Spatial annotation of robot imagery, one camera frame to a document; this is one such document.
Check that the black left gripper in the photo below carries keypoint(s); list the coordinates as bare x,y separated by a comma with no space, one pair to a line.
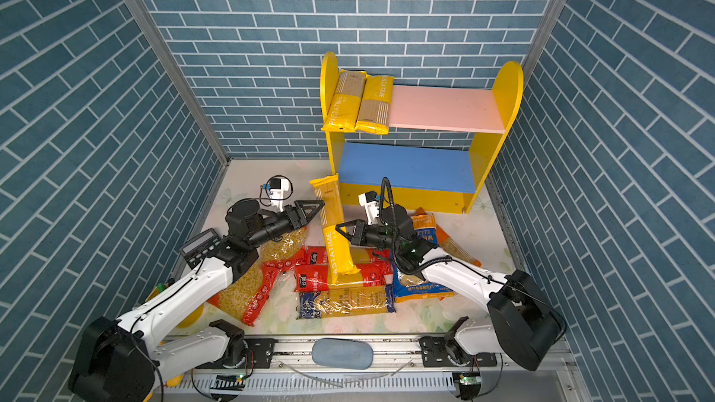
290,218

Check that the grey blue oval pad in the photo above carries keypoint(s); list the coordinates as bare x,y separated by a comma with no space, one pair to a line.
342,354

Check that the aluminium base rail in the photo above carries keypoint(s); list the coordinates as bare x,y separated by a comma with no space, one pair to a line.
397,365

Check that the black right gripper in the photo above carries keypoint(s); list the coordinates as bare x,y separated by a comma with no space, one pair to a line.
361,229

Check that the orange pasta bag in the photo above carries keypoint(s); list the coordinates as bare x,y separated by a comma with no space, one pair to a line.
447,237

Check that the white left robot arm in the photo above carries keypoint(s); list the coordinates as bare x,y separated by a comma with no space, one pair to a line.
127,358

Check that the blue clear spaghetti bag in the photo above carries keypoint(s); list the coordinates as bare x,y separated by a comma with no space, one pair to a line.
346,302

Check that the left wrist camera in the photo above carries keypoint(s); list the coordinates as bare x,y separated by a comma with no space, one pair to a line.
275,192

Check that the red macaroni bag lower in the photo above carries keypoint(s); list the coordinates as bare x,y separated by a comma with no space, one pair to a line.
247,297

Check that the blue orecchiette pasta bag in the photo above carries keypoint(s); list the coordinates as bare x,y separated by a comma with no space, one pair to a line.
409,287

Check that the red macaroni bag upper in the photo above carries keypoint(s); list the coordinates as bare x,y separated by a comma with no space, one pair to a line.
285,248

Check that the black calculator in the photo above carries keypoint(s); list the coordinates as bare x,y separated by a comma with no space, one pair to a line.
199,247

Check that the red macaroni bag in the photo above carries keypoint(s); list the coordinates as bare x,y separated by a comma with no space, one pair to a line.
247,297
285,248

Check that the red yellow spaghetti bag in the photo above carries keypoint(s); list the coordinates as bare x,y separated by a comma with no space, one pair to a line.
312,270

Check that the yellow shelf with coloured boards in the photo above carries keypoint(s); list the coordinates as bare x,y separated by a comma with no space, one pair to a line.
448,141

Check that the yellow plush toy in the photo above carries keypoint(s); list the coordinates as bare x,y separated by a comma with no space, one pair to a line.
172,383

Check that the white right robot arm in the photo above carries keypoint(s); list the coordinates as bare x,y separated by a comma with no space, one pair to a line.
522,324

